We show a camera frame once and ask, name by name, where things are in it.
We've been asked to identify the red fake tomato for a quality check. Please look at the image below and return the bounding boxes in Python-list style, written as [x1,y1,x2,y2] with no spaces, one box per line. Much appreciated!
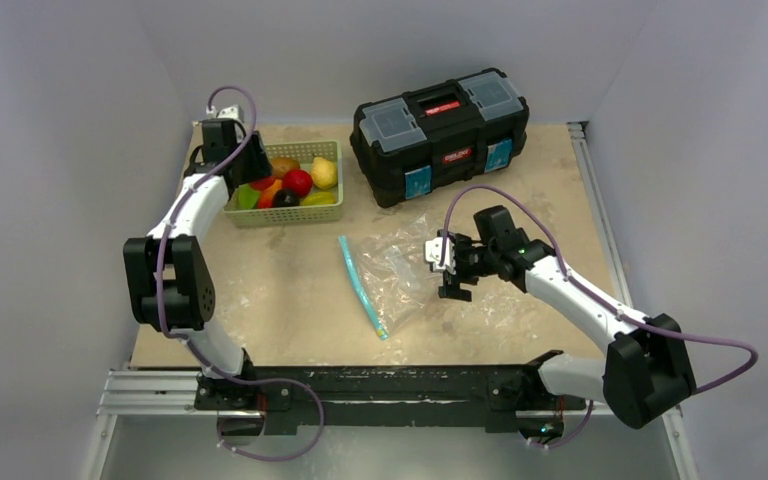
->
[248,176,276,191]

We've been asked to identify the brown orange fake fruit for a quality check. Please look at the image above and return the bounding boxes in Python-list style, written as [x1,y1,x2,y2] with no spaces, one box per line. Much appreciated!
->
[270,156,301,179]

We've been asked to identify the red fake apple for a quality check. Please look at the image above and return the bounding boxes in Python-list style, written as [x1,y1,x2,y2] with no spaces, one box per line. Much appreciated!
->
[282,169,313,198]

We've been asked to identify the clear zip top bag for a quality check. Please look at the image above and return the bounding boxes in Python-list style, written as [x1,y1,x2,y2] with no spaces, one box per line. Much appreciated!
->
[338,214,442,341]

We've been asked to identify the yellow fake bell pepper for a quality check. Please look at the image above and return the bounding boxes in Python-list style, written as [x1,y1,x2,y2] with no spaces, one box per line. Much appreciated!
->
[300,191,337,207]

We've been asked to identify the yellow fake pear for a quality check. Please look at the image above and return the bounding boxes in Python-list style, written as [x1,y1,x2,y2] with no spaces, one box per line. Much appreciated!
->
[310,156,339,190]

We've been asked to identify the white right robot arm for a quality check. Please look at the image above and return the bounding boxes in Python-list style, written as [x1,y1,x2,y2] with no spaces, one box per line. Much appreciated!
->
[423,205,697,429]

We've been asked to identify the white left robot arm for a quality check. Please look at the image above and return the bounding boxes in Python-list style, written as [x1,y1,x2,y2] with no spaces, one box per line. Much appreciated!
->
[123,118,271,409]

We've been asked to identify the green perforated plastic basket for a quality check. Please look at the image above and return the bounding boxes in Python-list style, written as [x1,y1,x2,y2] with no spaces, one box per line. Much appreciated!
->
[223,140,344,228]

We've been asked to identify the black plastic toolbox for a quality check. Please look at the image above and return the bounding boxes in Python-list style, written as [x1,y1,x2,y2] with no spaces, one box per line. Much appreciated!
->
[350,68,530,208]

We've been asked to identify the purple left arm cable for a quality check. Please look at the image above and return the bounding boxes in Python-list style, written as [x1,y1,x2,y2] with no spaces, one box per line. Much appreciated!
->
[154,86,326,463]

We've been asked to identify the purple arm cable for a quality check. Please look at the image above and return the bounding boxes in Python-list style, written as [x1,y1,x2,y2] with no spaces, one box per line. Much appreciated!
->
[154,86,326,463]
[440,184,760,395]

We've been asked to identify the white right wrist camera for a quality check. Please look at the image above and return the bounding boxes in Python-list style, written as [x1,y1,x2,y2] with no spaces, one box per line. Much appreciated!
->
[423,237,456,274]

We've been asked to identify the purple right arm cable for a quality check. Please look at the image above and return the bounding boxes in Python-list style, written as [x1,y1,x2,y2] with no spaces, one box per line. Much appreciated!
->
[440,184,760,395]

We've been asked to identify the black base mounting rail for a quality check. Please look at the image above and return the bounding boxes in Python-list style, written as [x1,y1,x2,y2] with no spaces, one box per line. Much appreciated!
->
[194,360,586,438]

